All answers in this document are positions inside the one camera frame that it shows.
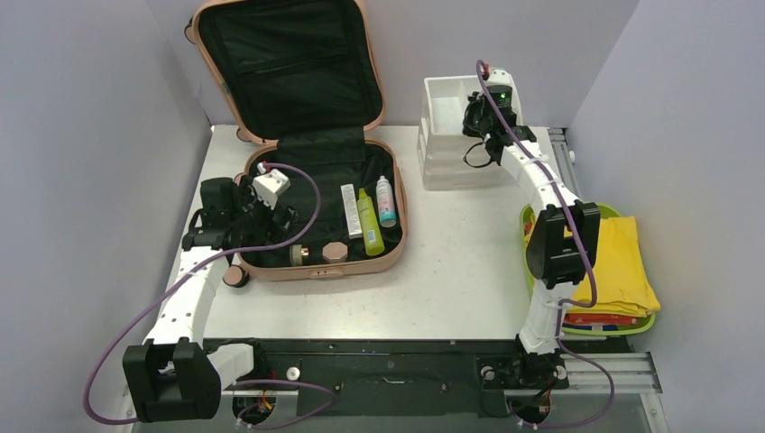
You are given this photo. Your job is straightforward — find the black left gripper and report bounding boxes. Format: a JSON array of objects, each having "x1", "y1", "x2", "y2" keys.
[{"x1": 229, "y1": 177, "x2": 294, "y2": 246}]

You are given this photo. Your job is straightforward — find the white drawer organizer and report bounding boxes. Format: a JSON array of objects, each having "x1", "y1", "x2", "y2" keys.
[{"x1": 418, "y1": 75, "x2": 515, "y2": 191}]

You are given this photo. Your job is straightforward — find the pink hard-shell suitcase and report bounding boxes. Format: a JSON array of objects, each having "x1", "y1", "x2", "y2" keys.
[{"x1": 185, "y1": 1, "x2": 410, "y2": 287}]

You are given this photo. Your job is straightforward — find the green plastic tray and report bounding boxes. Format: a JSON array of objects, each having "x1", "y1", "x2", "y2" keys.
[{"x1": 520, "y1": 203, "x2": 656, "y2": 337}]

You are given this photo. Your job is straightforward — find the yellow packet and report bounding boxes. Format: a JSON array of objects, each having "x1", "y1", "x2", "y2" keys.
[{"x1": 524, "y1": 216, "x2": 662, "y2": 319}]

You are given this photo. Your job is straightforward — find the red garment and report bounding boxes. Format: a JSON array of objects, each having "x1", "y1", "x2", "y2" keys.
[{"x1": 563, "y1": 313, "x2": 639, "y2": 327}]

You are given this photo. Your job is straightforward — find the blue cloth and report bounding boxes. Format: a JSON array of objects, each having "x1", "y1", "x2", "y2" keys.
[{"x1": 584, "y1": 325, "x2": 620, "y2": 332}]

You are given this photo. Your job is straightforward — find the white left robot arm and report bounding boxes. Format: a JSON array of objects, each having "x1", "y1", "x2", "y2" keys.
[{"x1": 122, "y1": 174, "x2": 297, "y2": 423}]

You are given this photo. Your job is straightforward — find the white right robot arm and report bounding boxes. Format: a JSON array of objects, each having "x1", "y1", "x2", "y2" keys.
[{"x1": 463, "y1": 84, "x2": 601, "y2": 387}]

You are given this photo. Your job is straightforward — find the small round gold-rim jar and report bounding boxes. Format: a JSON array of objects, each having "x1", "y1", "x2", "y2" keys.
[{"x1": 289, "y1": 244, "x2": 310, "y2": 267}]

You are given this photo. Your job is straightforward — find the pink octagonal lid jar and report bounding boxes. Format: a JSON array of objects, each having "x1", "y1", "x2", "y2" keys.
[{"x1": 321, "y1": 241, "x2": 349, "y2": 263}]

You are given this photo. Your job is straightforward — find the white cosmetic tube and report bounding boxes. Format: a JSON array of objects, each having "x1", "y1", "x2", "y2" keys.
[{"x1": 340, "y1": 184, "x2": 363, "y2": 239}]

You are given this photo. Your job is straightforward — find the yellow-green spray bottle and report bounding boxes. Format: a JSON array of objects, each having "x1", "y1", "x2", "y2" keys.
[{"x1": 357, "y1": 188, "x2": 385, "y2": 257}]

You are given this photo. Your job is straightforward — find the small white pink bottle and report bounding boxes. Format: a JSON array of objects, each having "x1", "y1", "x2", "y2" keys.
[{"x1": 375, "y1": 175, "x2": 398, "y2": 228}]

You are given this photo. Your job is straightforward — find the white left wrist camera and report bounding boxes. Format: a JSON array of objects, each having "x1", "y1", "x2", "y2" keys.
[{"x1": 252, "y1": 169, "x2": 290, "y2": 210}]

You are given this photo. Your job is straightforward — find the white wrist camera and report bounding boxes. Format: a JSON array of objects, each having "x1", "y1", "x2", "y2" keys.
[
  {"x1": 252, "y1": 169, "x2": 290, "y2": 210},
  {"x1": 485, "y1": 67, "x2": 515, "y2": 88}
]

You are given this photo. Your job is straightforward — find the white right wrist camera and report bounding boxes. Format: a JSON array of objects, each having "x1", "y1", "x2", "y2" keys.
[{"x1": 485, "y1": 67, "x2": 515, "y2": 88}]

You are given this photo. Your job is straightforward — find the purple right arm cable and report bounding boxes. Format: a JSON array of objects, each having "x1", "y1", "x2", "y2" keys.
[{"x1": 475, "y1": 60, "x2": 615, "y2": 430}]

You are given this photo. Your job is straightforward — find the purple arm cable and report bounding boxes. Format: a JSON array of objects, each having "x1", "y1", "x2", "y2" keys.
[
  {"x1": 475, "y1": 60, "x2": 615, "y2": 430},
  {"x1": 82, "y1": 162, "x2": 339, "y2": 430}
]

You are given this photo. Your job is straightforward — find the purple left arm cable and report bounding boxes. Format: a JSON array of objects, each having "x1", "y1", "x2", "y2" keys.
[{"x1": 82, "y1": 162, "x2": 339, "y2": 430}]

